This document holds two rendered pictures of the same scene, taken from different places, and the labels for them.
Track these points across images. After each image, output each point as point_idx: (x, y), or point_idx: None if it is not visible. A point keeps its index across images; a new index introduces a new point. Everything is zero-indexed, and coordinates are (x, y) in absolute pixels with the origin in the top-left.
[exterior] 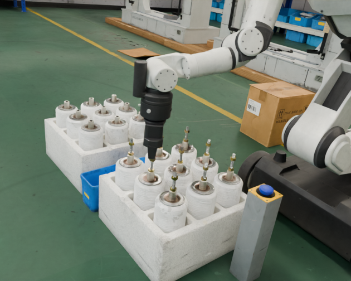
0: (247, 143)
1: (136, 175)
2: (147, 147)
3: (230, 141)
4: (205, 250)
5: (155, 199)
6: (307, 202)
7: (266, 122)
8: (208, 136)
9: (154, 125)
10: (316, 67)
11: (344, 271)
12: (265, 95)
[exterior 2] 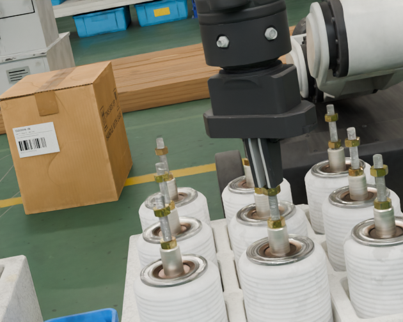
0: (77, 217)
1: (221, 285)
2: (308, 131)
3: (50, 234)
4: None
5: (369, 257)
6: (398, 156)
7: (88, 152)
8: None
9: (287, 70)
10: None
11: None
12: (54, 98)
